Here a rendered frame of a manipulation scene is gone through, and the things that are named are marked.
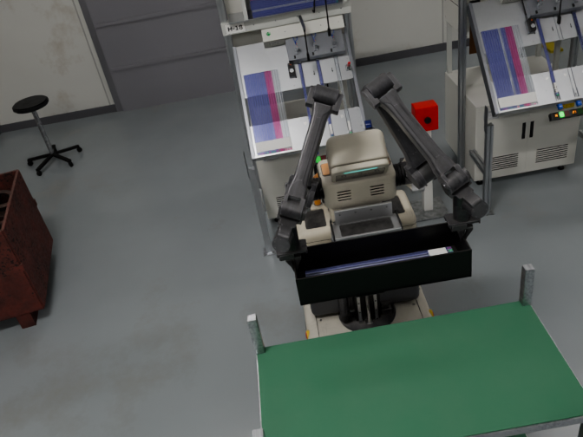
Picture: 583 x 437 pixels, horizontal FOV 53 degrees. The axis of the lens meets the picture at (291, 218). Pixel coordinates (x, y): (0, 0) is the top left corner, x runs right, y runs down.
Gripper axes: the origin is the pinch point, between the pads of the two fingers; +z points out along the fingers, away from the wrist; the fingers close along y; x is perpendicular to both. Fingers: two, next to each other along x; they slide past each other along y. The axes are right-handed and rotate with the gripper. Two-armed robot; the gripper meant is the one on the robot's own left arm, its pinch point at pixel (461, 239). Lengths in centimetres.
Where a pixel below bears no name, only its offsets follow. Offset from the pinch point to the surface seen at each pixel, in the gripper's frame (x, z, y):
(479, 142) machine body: 189, 71, 71
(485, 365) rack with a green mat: -39.8, 16.3, -5.9
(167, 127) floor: 385, 101, -170
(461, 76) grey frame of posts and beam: 208, 30, 66
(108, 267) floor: 172, 105, -190
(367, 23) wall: 453, 58, 46
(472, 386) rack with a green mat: -46, 16, -12
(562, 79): 167, 26, 113
